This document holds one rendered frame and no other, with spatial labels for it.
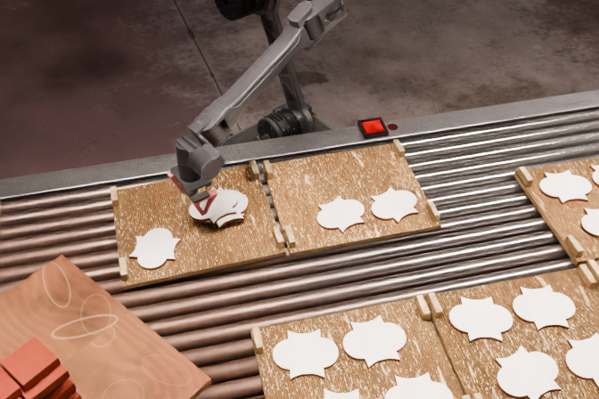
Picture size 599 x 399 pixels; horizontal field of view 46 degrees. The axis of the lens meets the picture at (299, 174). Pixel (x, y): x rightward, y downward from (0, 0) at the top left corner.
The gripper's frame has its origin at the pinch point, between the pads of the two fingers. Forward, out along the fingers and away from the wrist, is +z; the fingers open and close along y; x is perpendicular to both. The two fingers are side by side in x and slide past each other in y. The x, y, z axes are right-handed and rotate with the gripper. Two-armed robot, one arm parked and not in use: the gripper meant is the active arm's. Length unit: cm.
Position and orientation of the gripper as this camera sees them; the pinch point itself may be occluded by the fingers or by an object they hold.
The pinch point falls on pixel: (193, 201)
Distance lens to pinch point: 183.3
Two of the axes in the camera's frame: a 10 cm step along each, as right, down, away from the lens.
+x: -8.1, 3.9, -4.5
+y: -5.9, -5.4, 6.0
